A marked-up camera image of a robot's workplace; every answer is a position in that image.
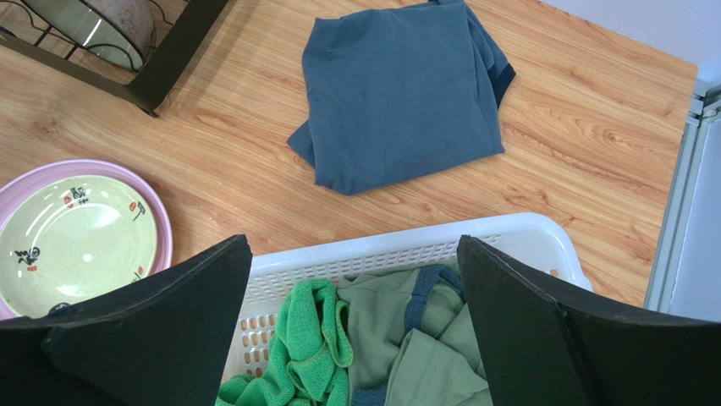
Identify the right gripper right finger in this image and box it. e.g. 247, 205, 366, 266
457, 235, 720, 405

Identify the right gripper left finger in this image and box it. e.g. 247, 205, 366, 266
1, 235, 252, 405

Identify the cream patterned plate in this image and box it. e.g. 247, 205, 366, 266
1, 175, 158, 318

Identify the pink plate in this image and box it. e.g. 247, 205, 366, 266
1, 159, 173, 320

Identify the beige brown bowl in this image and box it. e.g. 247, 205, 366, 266
24, 0, 155, 71

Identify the white plastic basket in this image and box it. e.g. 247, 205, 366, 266
222, 212, 592, 381

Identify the olive green shirt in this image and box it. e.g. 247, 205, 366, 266
338, 261, 493, 405

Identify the bright green towel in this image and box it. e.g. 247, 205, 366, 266
215, 279, 354, 405

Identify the folded blue cloth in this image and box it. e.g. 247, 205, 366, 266
288, 1, 515, 195

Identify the black wire dish rack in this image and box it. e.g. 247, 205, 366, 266
1, 0, 228, 118

